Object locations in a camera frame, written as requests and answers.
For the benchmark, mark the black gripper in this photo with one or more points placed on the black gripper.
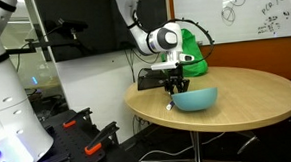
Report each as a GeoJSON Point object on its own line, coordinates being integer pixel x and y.
{"type": "Point", "coordinates": [174, 73]}

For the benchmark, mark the white marker with blue cap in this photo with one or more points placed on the white marker with blue cap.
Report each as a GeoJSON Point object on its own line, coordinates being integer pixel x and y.
{"type": "Point", "coordinates": [170, 106]}

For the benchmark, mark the light blue plastic bowl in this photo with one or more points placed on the light blue plastic bowl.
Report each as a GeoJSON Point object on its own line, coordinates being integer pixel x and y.
{"type": "Point", "coordinates": [196, 100]}

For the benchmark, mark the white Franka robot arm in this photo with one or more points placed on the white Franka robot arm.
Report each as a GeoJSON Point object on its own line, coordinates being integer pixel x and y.
{"type": "Point", "coordinates": [6, 108]}

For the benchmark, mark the black slanted box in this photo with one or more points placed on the black slanted box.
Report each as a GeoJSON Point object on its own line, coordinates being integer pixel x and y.
{"type": "Point", "coordinates": [148, 79]}

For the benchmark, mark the green fabric bag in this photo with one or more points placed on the green fabric bag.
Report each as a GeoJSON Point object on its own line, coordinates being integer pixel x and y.
{"type": "Point", "coordinates": [195, 60]}

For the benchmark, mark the round wooden table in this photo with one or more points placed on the round wooden table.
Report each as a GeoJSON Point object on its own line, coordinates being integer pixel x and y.
{"type": "Point", "coordinates": [246, 95]}

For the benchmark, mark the whiteboard with writing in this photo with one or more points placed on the whiteboard with writing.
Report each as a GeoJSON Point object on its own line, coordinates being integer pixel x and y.
{"type": "Point", "coordinates": [238, 9]}

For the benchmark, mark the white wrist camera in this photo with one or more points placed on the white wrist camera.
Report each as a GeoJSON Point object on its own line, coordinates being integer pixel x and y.
{"type": "Point", "coordinates": [186, 58]}

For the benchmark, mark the large black wall monitor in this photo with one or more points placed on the large black wall monitor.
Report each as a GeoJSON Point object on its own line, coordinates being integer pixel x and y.
{"type": "Point", "coordinates": [99, 30]}

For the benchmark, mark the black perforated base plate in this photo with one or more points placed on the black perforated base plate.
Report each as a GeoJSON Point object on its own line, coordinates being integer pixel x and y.
{"type": "Point", "coordinates": [79, 148]}

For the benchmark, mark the black stereo camera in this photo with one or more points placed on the black stereo camera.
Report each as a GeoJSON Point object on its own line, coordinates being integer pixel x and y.
{"type": "Point", "coordinates": [74, 25]}

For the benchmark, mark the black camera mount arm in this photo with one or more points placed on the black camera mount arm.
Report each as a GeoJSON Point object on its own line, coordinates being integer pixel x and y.
{"type": "Point", "coordinates": [43, 45]}

